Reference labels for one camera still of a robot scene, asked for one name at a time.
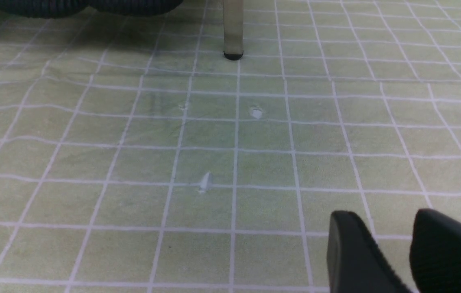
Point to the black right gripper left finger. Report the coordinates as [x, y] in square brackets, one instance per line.
[355, 264]

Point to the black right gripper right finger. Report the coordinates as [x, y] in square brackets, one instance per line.
[435, 253]

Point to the steel shoe rack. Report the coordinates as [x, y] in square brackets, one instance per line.
[233, 24]

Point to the green checkered floor mat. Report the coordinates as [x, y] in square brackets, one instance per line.
[135, 158]

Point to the left black knit shoe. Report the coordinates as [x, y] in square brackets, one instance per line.
[43, 9]

